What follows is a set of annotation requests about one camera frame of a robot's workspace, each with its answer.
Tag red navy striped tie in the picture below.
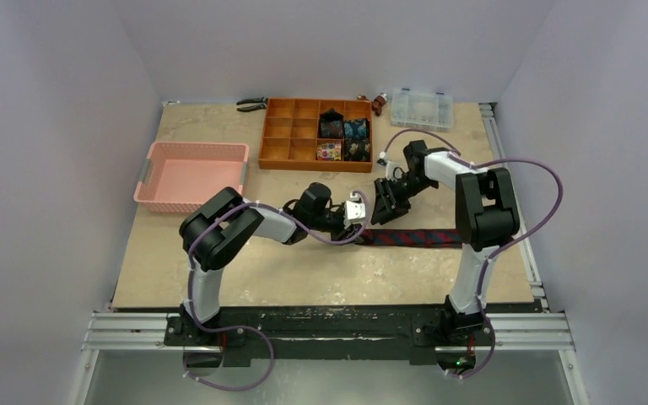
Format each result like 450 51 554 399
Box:
354 229 462 249

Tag orange compartment tray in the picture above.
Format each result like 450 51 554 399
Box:
258 98 375 173

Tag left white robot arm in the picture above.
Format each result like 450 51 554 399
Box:
179 183 369 345

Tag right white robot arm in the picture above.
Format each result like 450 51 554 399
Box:
371 140 520 343

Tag black gold rolled tie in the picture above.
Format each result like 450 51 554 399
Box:
343 138 370 162

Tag colourful dotted rolled tie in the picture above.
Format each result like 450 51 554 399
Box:
316 139 343 161

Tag blue patterned rolled tie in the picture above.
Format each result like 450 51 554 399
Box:
343 118 370 140

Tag clear plastic organizer box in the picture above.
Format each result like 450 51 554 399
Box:
389 88 454 132

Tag dark rolled tie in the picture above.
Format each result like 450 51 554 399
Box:
319 108 344 139

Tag brown small tool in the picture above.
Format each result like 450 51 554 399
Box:
356 92 389 116

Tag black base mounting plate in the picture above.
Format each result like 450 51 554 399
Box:
164 304 494 371

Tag pink plastic basket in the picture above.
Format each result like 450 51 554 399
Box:
133 141 249 214

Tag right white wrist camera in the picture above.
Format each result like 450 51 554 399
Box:
376 151 406 181

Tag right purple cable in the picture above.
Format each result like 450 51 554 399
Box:
378 128 564 381

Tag purple cable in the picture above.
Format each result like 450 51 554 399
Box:
181 190 371 391
378 128 564 381

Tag black handled pliers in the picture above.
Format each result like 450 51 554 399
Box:
235 97 268 113

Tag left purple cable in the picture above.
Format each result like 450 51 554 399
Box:
181 190 371 391

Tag aluminium frame rail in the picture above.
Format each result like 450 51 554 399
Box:
84 104 589 404

